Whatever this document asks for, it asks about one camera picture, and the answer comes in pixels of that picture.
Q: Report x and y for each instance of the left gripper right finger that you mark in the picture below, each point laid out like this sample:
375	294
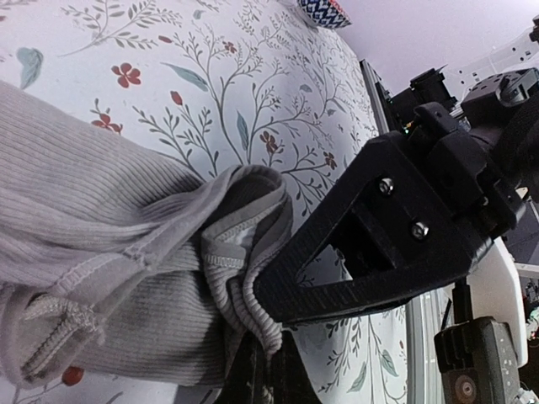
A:
291	384

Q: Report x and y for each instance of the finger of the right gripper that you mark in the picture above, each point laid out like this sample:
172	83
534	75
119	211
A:
349	220

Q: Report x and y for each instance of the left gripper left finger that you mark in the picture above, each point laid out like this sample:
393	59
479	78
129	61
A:
245	381

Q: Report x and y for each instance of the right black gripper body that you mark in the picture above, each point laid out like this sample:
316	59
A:
479	150

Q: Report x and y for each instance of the taupe underwear cream waistband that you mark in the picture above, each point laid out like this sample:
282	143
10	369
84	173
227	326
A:
115	260

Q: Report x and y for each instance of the red patterned bowl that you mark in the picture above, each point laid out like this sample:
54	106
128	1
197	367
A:
327	14

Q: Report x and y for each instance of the floral tablecloth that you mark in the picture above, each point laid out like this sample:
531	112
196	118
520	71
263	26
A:
208	84

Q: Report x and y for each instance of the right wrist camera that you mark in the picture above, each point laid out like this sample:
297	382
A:
476	357

